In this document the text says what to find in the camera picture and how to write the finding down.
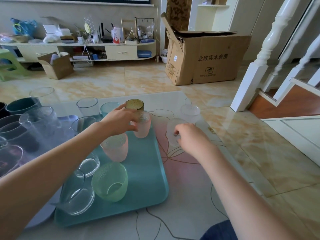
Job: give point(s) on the person's right hand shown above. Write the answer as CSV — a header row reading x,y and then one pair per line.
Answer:
x,y
193,141

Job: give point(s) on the person's left hand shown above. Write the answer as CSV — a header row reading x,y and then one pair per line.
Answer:
x,y
117,122

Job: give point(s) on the person's right fingers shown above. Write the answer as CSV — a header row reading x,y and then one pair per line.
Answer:
x,y
178,132

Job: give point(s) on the person's left thumb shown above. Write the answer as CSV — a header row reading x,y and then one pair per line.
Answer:
x,y
134,126

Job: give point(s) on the white frosted glass cup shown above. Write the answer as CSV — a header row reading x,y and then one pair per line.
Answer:
x,y
190,113
171,133

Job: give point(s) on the pink frosted glass cup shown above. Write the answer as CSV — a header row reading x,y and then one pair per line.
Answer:
x,y
144,127
116,148

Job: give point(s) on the person's right forearm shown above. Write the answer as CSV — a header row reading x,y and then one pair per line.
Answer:
x,y
240,197

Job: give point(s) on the person's left forearm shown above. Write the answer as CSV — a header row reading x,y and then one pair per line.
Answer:
x,y
50,172

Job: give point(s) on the amber glass cup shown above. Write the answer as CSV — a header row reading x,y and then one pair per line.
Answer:
x,y
135,105

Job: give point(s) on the light blue frosted cup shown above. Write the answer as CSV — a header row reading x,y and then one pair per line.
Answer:
x,y
109,108

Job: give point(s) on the clear glass cup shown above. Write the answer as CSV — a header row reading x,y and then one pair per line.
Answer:
x,y
82,124
76,194
42,93
89,164
87,107

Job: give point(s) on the teal plastic tray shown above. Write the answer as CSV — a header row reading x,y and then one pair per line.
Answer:
x,y
147,177

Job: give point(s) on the green frosted glass cup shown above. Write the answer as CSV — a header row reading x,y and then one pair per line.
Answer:
x,y
110,183

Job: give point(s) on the blue case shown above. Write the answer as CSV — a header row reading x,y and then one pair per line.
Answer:
x,y
144,54

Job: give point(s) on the white bowl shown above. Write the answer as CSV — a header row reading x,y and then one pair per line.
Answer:
x,y
164,58

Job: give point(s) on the white low cabinet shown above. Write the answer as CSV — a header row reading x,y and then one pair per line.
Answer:
x,y
120,51

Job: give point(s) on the large cardboard box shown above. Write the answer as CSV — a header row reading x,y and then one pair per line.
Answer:
x,y
207,58

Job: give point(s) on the clear glass mug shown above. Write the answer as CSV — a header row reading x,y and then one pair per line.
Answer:
x,y
41,121

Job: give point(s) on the white jar with red print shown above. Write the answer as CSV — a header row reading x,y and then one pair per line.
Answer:
x,y
116,34

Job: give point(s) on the black router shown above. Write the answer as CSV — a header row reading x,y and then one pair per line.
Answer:
x,y
103,34

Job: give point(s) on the small cardboard box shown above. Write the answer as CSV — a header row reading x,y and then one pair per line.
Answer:
x,y
57,66

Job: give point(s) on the white stair railing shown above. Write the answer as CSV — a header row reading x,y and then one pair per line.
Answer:
x,y
260,64

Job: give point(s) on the person's blue jeans leg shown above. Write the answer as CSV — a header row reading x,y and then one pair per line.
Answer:
x,y
220,231

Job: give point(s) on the wooden staircase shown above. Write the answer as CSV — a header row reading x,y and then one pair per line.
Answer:
x,y
287,102

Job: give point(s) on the dark teal cup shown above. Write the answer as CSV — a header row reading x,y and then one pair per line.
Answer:
x,y
21,106

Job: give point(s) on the brown patterned panel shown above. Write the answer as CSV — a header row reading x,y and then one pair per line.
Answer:
x,y
178,13

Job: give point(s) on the white shelf unit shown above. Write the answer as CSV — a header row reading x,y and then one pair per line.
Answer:
x,y
212,14

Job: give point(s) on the purple tinted glass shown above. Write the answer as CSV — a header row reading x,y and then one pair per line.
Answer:
x,y
10,159

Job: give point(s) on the black cup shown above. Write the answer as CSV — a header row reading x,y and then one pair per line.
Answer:
x,y
2,109

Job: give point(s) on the green plastic stool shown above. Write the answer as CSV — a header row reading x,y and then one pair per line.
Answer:
x,y
8,64

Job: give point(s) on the blue plastic bag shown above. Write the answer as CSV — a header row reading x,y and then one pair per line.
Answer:
x,y
23,27

